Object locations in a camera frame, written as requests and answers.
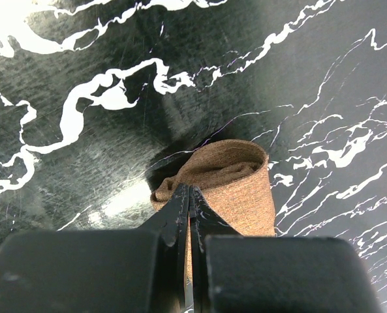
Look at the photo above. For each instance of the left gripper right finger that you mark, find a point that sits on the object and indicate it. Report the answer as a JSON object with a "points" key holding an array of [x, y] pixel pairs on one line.
{"points": [[235, 273]]}

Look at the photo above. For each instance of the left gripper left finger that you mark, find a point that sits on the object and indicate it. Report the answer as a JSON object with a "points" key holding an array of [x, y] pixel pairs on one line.
{"points": [[135, 270]]}

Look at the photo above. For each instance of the brown cloth napkin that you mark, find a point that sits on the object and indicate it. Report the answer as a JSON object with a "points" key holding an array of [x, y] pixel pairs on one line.
{"points": [[234, 180]]}

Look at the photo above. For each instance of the black marble pattern mat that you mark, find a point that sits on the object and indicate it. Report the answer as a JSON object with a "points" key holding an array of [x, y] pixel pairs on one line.
{"points": [[101, 100]]}

